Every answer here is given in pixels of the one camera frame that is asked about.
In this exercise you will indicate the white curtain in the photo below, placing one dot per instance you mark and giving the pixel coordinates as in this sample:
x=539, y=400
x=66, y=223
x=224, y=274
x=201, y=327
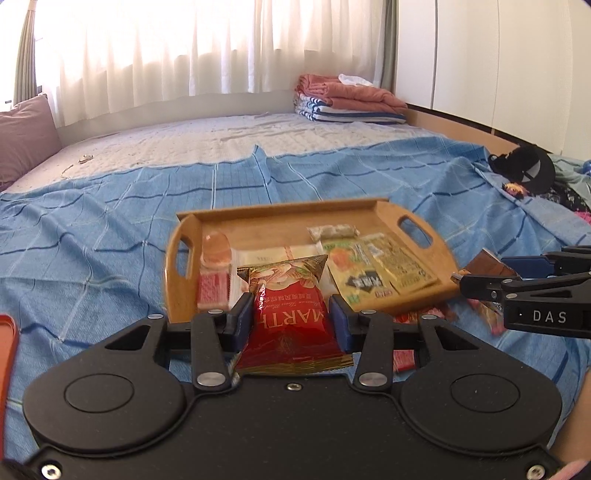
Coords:
x=105, y=57

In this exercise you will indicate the mauve pillow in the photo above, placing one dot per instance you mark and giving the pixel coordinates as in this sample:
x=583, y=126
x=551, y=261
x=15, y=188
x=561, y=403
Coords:
x=28, y=138

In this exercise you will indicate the blue checked bed sheet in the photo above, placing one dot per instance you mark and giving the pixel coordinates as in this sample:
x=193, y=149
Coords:
x=82, y=259

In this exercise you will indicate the pile of clothes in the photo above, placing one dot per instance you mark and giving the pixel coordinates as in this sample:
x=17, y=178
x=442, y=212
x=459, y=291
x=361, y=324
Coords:
x=572, y=186

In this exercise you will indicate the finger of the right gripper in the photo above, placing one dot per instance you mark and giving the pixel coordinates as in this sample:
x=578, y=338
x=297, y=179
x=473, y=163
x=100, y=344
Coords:
x=568, y=261

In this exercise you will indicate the red label cracker pack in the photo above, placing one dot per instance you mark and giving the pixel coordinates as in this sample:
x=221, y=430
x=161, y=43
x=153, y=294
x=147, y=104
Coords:
x=213, y=290

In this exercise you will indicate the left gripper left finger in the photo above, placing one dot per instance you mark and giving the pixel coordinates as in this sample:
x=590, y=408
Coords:
x=216, y=337

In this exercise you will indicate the black cap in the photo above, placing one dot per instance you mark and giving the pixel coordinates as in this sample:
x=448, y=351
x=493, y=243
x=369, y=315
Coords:
x=528, y=165

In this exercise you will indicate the pink jelly cup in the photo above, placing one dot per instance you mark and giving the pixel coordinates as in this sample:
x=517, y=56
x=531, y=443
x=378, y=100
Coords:
x=215, y=252

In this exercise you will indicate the orange triangular plastic tray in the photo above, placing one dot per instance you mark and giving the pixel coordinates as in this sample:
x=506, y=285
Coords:
x=8, y=346

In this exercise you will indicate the brown chocolate wrapper snack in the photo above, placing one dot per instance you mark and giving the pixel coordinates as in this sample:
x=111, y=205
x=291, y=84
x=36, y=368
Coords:
x=485, y=263

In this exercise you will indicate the pink cracker pack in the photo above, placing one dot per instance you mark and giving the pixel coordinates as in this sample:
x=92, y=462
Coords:
x=491, y=313

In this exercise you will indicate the yellow orange snack packet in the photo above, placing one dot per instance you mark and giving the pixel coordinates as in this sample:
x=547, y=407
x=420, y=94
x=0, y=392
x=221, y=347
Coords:
x=360, y=280

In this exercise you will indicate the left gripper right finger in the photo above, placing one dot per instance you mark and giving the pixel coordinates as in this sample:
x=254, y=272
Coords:
x=371, y=334

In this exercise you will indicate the red Marth snack bag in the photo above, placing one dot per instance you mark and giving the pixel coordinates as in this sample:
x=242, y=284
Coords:
x=291, y=333

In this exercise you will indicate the white flower cake packet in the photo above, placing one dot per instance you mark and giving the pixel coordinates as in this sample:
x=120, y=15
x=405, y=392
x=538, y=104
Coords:
x=241, y=258

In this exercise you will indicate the beige biscuit pack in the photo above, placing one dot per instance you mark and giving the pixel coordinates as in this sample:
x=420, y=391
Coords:
x=331, y=232

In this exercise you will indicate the white mattress pad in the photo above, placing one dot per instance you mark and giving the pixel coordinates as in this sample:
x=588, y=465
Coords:
x=207, y=141

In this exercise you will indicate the gold sauce packet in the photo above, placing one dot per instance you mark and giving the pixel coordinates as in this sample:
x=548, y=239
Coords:
x=405, y=271

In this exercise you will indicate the folded pink blanket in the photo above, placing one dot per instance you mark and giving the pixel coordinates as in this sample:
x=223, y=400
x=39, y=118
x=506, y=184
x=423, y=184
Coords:
x=338, y=95

